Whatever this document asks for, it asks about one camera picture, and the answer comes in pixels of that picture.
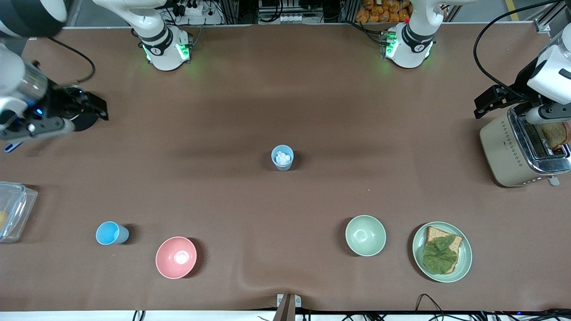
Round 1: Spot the aluminium frame profile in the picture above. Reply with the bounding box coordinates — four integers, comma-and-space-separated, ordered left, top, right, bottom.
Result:
534, 0, 571, 34

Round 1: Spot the pale green plate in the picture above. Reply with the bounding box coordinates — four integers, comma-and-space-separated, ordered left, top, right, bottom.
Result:
412, 222, 473, 283

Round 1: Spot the white power strip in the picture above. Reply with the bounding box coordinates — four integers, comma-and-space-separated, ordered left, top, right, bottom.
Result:
172, 0, 223, 25

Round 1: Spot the white terminal block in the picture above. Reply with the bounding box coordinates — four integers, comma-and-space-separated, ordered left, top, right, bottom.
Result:
258, 12, 304, 25

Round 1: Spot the bag of orange buns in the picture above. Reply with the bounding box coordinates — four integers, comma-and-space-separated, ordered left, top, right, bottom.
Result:
356, 0, 412, 24

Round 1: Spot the blue cup holding paper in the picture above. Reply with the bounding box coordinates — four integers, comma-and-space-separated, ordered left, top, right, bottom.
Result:
271, 144, 295, 166

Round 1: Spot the pale green bowl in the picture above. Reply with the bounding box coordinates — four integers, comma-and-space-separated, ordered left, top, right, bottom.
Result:
345, 215, 387, 257

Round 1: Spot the beige and chrome toaster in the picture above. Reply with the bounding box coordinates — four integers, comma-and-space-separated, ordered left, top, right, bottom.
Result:
480, 107, 571, 188

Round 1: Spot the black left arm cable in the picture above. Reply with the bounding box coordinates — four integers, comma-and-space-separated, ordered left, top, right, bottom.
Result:
473, 0, 563, 91

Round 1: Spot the black saucepan with blue handle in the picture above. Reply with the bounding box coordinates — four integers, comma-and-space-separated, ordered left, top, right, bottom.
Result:
4, 87, 102, 153

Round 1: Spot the green lettuce leaf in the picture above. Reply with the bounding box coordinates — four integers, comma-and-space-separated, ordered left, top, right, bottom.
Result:
422, 235, 460, 273

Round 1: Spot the toast slice in toaster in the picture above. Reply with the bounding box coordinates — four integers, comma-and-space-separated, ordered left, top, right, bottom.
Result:
538, 121, 571, 151

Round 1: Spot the black looped cable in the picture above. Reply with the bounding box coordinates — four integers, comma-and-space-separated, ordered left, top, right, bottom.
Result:
415, 293, 449, 321

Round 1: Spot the brown bread slice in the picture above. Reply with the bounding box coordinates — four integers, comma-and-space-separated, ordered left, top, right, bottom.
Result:
423, 226, 463, 274

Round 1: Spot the pink bowl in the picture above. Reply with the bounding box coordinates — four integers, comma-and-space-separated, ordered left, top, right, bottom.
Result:
155, 236, 197, 280

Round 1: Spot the clear plastic container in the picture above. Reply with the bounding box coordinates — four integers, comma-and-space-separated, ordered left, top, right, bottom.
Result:
0, 181, 39, 243

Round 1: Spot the grey metal mount bracket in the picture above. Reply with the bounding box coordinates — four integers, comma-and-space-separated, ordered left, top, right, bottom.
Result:
276, 293, 302, 309

